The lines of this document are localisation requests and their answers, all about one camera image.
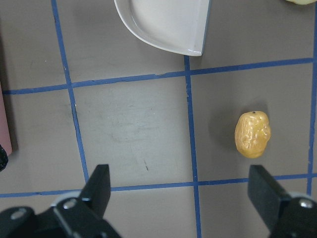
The yellow green sponge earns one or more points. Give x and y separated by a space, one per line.
302 2

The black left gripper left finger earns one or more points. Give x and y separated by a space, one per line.
82 216

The yellow toy potato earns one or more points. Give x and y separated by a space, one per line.
252 133

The pink bin with black bag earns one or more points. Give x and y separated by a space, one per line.
5 140

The beige plastic dustpan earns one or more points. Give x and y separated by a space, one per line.
177 26

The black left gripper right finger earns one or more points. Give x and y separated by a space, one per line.
285 214

